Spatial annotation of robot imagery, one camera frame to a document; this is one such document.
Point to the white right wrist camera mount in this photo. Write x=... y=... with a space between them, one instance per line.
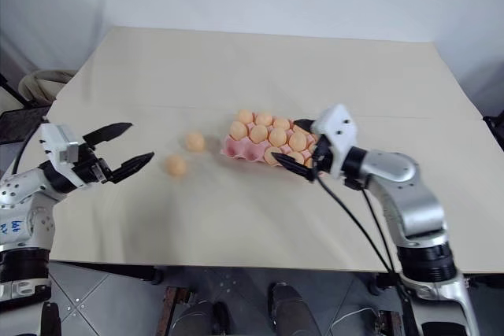
x=338 y=131

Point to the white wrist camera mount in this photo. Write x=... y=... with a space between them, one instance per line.
x=57 y=143
x=338 y=131

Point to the dark rounded shape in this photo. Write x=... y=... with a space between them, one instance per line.
x=202 y=318
x=289 y=308

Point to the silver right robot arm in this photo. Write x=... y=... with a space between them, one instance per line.
x=409 y=194

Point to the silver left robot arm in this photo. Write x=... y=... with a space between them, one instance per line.
x=23 y=198

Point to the black flat panel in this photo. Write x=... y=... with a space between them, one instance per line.
x=17 y=123

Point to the brown wooden bar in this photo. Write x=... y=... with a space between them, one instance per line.
x=171 y=310
x=388 y=323

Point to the orange egg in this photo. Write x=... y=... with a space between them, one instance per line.
x=277 y=137
x=195 y=141
x=244 y=116
x=238 y=130
x=297 y=140
x=271 y=157
x=264 y=119
x=258 y=134
x=175 y=165
x=282 y=123
x=296 y=157

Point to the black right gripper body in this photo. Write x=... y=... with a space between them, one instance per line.
x=322 y=153

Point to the black table caster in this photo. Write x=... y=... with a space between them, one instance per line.
x=157 y=275

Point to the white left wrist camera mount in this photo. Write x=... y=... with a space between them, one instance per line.
x=57 y=143

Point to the beige round bin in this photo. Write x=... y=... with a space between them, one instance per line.
x=43 y=84

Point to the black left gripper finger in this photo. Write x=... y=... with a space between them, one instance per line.
x=110 y=130
x=132 y=163

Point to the pink egg carton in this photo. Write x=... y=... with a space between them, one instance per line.
x=240 y=149

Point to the dark object beside table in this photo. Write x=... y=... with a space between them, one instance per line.
x=495 y=123

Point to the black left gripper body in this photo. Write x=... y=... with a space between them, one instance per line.
x=90 y=166

